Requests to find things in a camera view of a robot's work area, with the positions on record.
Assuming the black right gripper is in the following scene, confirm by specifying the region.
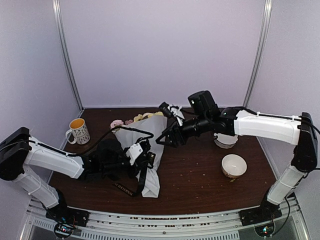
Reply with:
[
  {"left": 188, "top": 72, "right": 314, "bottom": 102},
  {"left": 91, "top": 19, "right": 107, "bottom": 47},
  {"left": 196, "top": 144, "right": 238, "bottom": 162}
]
[{"left": 155, "top": 113, "right": 211, "bottom": 149}]

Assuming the black strap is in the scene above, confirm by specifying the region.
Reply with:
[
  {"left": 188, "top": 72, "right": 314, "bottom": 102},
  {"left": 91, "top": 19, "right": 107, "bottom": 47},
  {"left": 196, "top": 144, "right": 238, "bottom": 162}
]
[{"left": 113, "top": 164, "right": 151, "bottom": 198}]

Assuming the white wrapping paper sheet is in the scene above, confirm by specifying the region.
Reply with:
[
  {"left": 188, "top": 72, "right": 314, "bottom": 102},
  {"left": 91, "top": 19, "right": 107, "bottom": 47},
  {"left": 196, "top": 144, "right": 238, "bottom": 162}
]
[{"left": 114, "top": 115, "right": 167, "bottom": 198}]

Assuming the large yellow flower bunch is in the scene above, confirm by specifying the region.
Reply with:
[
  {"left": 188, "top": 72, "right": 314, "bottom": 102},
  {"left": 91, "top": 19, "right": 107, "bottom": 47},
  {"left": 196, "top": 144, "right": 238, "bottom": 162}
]
[{"left": 133, "top": 111, "right": 164, "bottom": 123}]

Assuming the pink flower stem two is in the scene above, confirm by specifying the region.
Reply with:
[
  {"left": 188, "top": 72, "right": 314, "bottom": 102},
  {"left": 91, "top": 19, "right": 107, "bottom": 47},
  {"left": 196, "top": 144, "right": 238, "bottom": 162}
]
[{"left": 110, "top": 119, "right": 134, "bottom": 129}]

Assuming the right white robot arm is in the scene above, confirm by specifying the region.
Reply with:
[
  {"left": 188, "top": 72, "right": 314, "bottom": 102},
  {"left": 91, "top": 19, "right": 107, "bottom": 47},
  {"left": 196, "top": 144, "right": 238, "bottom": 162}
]
[{"left": 156, "top": 90, "right": 320, "bottom": 221}]

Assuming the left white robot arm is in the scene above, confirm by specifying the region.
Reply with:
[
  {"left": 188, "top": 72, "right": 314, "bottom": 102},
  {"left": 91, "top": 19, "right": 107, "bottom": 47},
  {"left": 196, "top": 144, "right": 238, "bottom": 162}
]
[{"left": 0, "top": 127, "right": 155, "bottom": 222}]

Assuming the white scalloped bowl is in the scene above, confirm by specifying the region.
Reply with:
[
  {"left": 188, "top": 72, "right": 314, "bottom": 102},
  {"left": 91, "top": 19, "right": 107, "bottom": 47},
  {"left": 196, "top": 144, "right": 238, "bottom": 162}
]
[{"left": 213, "top": 133, "right": 238, "bottom": 149}]

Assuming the plain white round bowl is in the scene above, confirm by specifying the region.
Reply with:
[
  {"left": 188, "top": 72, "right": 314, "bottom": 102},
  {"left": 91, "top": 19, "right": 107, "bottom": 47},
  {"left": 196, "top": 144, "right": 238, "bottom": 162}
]
[{"left": 221, "top": 154, "right": 248, "bottom": 179}]

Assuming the patterned white mug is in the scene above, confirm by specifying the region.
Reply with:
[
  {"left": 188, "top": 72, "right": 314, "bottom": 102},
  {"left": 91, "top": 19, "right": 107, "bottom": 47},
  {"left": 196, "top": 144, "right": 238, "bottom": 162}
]
[{"left": 65, "top": 118, "right": 91, "bottom": 145}]

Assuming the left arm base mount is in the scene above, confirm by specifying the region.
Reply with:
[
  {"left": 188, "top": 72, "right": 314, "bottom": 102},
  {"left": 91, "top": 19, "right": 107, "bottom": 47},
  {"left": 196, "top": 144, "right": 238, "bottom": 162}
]
[{"left": 42, "top": 199, "right": 90, "bottom": 240}]

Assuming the aluminium front rail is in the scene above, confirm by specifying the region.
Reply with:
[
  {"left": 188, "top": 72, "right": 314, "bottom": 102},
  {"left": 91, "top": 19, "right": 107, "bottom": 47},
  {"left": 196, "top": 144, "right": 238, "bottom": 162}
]
[{"left": 21, "top": 194, "right": 311, "bottom": 240}]

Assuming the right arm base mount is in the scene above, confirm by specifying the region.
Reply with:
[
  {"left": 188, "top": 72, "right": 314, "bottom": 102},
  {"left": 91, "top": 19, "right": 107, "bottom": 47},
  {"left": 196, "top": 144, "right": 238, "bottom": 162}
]
[{"left": 239, "top": 201, "right": 282, "bottom": 238}]

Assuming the right aluminium corner post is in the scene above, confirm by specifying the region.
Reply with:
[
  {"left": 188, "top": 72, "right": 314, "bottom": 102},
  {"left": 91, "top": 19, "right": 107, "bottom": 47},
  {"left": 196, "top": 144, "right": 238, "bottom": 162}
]
[{"left": 242, "top": 0, "right": 273, "bottom": 108}]

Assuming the aluminium corner post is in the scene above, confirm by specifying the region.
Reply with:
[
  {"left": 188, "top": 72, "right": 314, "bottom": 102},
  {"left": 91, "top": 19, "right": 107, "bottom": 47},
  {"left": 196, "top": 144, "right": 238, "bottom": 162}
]
[
  {"left": 242, "top": 0, "right": 273, "bottom": 108},
  {"left": 52, "top": 0, "right": 84, "bottom": 112}
]

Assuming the left aluminium corner post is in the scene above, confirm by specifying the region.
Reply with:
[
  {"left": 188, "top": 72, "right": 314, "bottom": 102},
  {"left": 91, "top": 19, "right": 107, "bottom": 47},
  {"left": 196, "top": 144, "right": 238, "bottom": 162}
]
[{"left": 52, "top": 0, "right": 84, "bottom": 112}]

